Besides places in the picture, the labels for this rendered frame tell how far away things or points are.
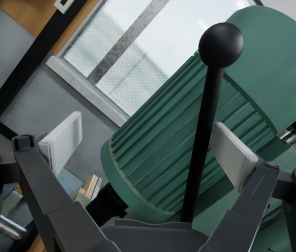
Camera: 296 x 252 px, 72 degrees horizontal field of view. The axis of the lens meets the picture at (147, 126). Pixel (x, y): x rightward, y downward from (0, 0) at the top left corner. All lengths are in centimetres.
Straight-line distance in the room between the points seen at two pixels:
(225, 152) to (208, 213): 19
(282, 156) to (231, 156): 17
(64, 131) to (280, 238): 34
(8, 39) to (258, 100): 180
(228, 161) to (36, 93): 178
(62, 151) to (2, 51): 180
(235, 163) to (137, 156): 16
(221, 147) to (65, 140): 13
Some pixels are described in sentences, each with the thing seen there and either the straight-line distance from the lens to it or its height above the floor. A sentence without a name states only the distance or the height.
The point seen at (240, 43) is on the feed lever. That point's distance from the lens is 18.
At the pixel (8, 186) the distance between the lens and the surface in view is 50.
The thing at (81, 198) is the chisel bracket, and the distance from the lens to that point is 46.
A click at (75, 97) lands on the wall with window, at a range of 176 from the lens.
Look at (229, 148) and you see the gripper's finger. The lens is 17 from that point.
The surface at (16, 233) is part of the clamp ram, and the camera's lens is 50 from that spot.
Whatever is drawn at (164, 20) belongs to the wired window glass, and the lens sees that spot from 171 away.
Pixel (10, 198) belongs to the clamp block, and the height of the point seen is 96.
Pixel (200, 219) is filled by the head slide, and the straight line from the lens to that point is 36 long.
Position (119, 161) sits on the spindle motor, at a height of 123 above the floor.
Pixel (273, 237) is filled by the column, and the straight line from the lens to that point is 40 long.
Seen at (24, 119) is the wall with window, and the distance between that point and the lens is 200.
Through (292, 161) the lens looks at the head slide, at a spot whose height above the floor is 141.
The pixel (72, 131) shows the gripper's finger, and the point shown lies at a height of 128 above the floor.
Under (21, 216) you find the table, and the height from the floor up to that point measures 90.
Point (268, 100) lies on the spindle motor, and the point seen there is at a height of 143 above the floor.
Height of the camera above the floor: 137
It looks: 15 degrees down
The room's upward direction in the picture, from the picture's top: 46 degrees clockwise
